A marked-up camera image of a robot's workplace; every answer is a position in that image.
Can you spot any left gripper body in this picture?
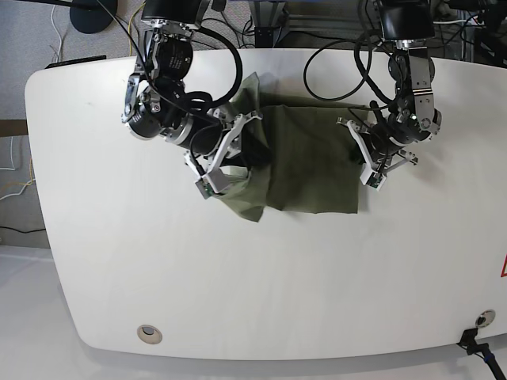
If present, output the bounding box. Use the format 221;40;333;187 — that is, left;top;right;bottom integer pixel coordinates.
336;117;418;176

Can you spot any table grommet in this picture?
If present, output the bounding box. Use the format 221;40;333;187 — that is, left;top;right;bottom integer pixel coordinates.
137;325;163;345
475;310;496;329

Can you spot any black round stand base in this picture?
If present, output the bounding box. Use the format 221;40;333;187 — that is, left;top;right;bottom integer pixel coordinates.
70;0;118;34

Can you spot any olive green T-shirt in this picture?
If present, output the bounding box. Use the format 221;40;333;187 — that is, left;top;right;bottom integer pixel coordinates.
216;73;368;222

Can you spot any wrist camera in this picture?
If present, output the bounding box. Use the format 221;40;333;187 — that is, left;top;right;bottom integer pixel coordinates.
195;169;231;199
360;172;387;192

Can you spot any white cable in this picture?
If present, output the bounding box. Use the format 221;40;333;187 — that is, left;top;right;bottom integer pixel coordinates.
49;4;67;64

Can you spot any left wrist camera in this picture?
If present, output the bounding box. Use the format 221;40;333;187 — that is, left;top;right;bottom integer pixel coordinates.
360;172;387;192

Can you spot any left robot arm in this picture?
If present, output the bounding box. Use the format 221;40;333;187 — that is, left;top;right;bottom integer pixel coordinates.
343;1;441;189

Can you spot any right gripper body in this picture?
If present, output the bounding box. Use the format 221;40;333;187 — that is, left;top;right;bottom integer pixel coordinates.
185;110;262;179

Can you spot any left table grommet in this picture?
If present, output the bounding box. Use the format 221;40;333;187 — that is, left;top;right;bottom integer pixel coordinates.
137;325;163;345

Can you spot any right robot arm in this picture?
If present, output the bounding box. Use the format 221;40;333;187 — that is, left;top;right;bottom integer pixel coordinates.
122;1;271;193

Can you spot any black clamp with cable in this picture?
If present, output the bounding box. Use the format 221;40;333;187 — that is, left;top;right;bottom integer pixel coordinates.
457;328;506;380

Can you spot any yellow cable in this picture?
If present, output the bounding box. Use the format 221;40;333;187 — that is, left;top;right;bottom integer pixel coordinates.
127;0;153;57

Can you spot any right table grommet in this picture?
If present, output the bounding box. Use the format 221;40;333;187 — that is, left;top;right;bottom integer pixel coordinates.
475;310;496;329

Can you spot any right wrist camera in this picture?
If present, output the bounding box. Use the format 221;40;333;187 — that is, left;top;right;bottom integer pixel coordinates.
195;169;231;199

